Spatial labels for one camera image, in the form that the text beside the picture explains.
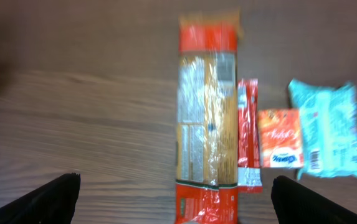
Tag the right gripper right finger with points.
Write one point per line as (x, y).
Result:
(295, 203)

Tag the small orange snack box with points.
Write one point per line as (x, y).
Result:
(280, 137)

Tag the orange spaghetti packet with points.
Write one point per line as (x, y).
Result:
(207, 119)

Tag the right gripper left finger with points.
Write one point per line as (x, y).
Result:
(52, 203)

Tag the teal wet wipes pack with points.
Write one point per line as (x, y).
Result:
(329, 128)

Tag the red stick sachet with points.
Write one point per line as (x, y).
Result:
(249, 174)

